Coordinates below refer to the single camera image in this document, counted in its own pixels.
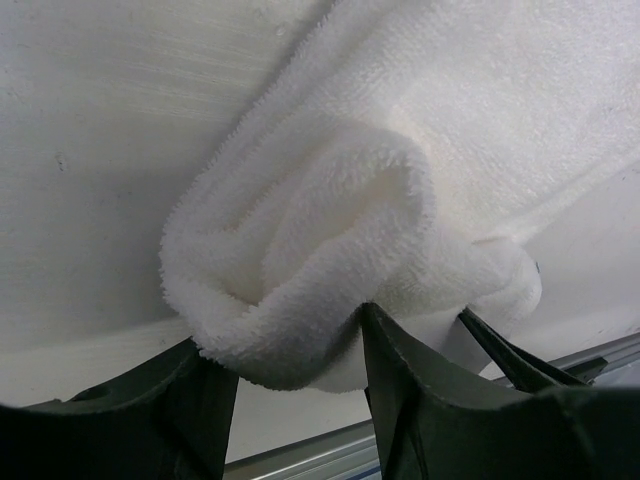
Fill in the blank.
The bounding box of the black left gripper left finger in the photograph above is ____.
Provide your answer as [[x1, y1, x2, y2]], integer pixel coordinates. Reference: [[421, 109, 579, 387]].
[[1, 340, 239, 479]]

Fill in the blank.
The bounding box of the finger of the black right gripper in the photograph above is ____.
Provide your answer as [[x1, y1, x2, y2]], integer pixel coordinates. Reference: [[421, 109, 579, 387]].
[[458, 309, 588, 393]]

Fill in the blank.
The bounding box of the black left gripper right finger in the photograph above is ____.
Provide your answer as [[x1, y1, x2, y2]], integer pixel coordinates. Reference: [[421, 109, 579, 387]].
[[358, 303, 639, 479]]

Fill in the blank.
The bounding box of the white towel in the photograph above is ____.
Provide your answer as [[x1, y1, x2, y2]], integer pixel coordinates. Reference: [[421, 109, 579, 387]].
[[160, 1, 639, 392]]

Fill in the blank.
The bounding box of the aluminium rail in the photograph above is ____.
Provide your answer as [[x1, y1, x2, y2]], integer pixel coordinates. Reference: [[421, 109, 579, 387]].
[[222, 332, 640, 480]]

